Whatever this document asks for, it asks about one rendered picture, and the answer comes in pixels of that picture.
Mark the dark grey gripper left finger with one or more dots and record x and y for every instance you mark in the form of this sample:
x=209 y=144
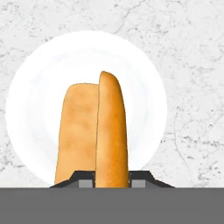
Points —
x=82 y=177

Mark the golden brown hot dog bun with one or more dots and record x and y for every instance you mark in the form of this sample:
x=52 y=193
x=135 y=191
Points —
x=108 y=131

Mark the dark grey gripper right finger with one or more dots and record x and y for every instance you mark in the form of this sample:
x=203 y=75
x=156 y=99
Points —
x=142 y=177

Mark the white round plate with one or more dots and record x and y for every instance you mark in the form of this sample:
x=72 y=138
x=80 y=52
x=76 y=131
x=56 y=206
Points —
x=35 y=110

